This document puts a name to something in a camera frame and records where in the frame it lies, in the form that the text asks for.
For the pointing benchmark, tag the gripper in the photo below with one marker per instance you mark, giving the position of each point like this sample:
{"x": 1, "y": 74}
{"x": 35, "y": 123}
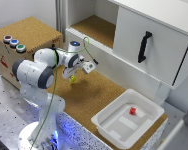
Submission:
{"x": 74, "y": 69}

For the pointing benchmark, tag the yellow block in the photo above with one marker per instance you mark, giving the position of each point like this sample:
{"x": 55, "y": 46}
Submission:
{"x": 73, "y": 79}

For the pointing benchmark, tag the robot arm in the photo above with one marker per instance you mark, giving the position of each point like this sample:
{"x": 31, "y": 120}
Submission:
{"x": 32, "y": 73}

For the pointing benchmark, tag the pink block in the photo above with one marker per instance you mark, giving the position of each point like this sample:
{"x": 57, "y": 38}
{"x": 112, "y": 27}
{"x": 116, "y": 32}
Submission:
{"x": 132, "y": 111}

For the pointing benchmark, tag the wooden drawer box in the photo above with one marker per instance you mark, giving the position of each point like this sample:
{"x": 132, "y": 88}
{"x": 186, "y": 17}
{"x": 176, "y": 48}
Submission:
{"x": 24, "y": 43}

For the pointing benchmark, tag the green button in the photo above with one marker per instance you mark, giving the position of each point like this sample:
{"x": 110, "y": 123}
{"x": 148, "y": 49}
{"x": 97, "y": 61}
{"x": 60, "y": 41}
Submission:
{"x": 20, "y": 47}

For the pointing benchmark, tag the blue button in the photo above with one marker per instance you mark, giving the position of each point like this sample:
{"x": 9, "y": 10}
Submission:
{"x": 14, "y": 42}

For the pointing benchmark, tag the white cabinet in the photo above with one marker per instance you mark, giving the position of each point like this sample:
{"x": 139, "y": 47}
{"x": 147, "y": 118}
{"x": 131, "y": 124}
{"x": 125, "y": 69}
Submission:
{"x": 134, "y": 40}

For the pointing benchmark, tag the red button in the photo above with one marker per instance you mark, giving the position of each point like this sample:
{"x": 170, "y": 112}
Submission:
{"x": 7, "y": 38}

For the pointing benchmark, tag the white plastic box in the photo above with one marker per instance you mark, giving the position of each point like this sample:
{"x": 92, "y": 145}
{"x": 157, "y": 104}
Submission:
{"x": 127, "y": 119}

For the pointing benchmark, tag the white sliding door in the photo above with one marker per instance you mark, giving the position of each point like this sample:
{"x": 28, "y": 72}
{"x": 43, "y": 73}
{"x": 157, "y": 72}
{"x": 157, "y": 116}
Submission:
{"x": 150, "y": 46}

